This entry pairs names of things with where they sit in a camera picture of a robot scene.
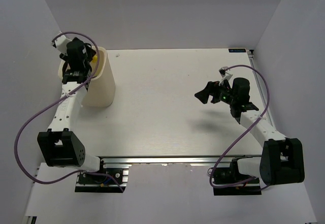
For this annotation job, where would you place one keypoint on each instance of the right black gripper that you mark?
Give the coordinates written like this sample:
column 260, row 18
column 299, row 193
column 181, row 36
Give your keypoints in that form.
column 212, row 89

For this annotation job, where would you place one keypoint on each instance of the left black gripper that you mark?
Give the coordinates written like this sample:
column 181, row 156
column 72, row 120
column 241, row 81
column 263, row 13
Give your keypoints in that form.
column 90, row 51

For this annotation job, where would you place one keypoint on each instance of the clear bottle orange label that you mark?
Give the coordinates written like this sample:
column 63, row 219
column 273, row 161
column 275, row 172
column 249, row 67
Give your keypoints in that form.
column 94, row 59

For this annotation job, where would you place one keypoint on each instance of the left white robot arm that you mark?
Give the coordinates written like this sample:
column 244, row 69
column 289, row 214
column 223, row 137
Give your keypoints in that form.
column 59, row 144

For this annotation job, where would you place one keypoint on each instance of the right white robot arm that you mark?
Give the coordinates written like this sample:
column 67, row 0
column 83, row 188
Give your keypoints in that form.
column 281, row 161

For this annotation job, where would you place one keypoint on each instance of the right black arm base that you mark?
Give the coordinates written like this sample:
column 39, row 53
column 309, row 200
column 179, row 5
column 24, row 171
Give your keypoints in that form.
column 230, row 175

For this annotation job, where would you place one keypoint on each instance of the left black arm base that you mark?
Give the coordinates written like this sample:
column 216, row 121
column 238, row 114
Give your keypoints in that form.
column 113, row 180

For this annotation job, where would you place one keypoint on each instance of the cream plastic bin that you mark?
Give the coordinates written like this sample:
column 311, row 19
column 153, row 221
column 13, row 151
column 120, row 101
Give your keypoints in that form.
column 99, row 92

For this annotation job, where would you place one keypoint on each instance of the blue table label sticker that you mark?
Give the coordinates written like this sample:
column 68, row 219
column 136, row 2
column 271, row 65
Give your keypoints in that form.
column 237, row 50

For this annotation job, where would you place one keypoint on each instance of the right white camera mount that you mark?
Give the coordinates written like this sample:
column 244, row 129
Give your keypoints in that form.
column 225, row 75

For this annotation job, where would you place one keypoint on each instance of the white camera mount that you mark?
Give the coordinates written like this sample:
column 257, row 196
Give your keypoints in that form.
column 225, row 75
column 60, row 43

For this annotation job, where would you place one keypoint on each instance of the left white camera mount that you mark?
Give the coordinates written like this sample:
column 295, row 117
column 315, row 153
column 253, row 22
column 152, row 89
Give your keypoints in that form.
column 60, row 43

